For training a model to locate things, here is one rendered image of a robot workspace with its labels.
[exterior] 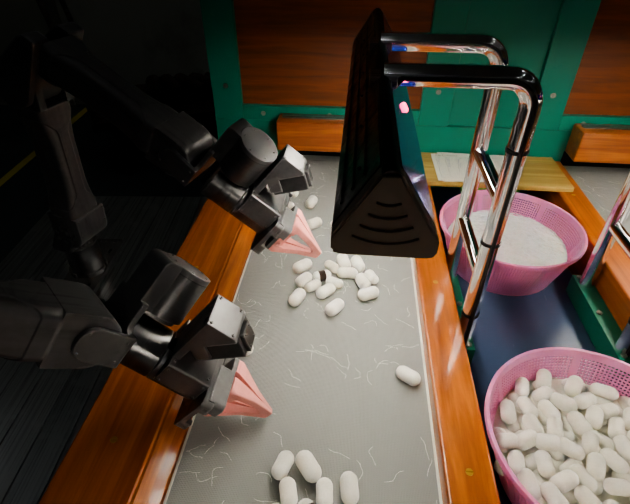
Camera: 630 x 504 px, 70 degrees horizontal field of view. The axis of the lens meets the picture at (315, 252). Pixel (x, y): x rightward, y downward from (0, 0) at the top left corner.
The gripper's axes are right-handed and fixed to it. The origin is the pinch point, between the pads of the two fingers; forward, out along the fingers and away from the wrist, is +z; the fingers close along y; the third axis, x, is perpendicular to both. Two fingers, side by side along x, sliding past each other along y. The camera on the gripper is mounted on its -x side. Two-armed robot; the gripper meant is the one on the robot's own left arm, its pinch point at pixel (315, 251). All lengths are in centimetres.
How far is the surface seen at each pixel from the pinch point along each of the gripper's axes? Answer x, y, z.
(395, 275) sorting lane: -3.0, 4.6, 15.4
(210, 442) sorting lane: 12.2, -28.8, -2.6
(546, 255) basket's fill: -20.6, 14.7, 38.3
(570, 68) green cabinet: -45, 49, 28
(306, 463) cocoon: 2.9, -31.4, 5.1
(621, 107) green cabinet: -47, 50, 44
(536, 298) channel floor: -15.2, 8.2, 40.0
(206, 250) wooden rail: 16.8, 5.3, -11.9
